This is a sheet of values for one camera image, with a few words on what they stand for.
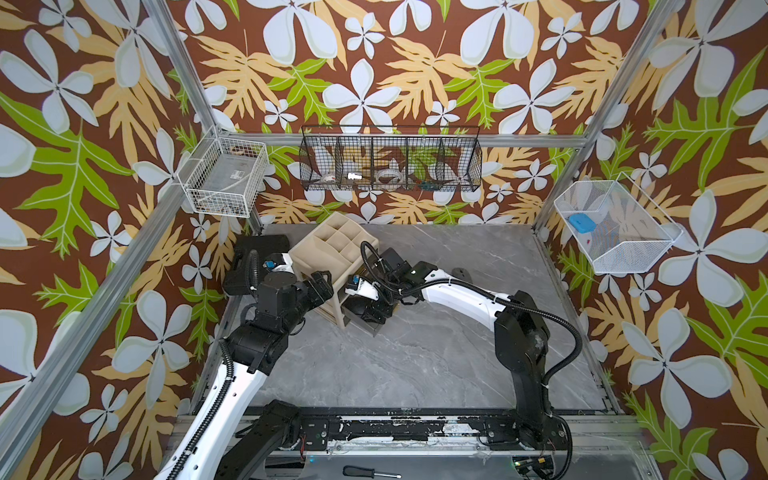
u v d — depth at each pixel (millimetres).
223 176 845
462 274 1035
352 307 822
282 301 498
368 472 683
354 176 979
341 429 754
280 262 616
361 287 754
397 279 690
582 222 862
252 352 468
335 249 784
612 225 839
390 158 967
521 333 507
